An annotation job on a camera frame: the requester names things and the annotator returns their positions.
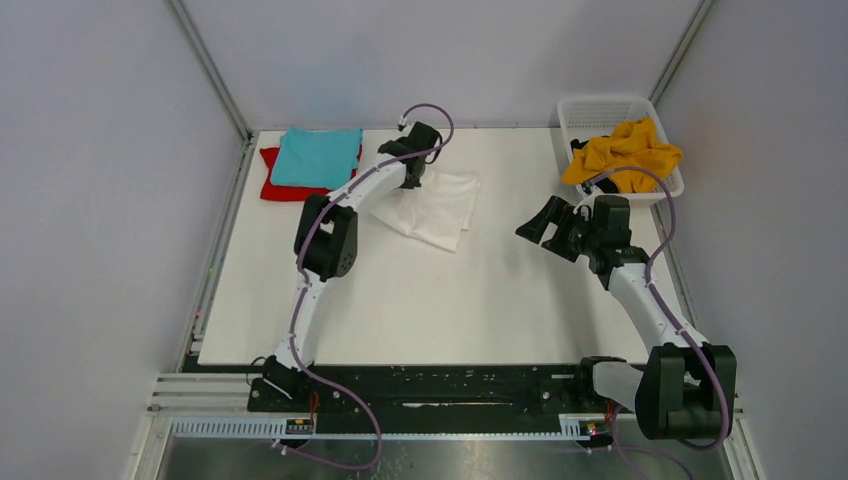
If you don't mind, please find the folded red t-shirt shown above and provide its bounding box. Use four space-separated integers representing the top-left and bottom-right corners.
259 144 363 202

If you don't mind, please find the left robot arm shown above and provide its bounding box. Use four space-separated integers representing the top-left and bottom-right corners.
256 122 447 411

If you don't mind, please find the purple cable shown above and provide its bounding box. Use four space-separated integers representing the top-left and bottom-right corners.
574 165 731 480
278 103 456 472

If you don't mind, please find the white slotted cable duct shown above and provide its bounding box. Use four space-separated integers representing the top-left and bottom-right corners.
171 415 600 442

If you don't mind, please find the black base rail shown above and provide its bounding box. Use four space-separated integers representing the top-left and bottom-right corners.
247 364 612 433

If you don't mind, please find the yellow t-shirt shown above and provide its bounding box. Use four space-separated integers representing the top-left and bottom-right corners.
561 117 683 185

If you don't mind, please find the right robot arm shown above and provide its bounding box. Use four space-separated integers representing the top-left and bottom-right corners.
515 194 737 450

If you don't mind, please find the white plastic basket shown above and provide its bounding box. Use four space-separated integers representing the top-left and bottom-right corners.
557 94 684 207

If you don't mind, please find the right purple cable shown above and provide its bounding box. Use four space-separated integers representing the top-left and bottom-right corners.
574 165 731 480

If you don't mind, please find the white t-shirt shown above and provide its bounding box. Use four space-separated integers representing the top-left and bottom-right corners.
371 170 480 253

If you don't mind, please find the black garment in basket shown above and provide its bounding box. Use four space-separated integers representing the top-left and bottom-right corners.
569 139 619 194

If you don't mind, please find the folded teal t-shirt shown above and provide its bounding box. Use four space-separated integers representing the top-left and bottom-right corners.
270 127 364 190

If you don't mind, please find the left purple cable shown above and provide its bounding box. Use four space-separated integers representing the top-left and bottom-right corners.
278 103 456 472

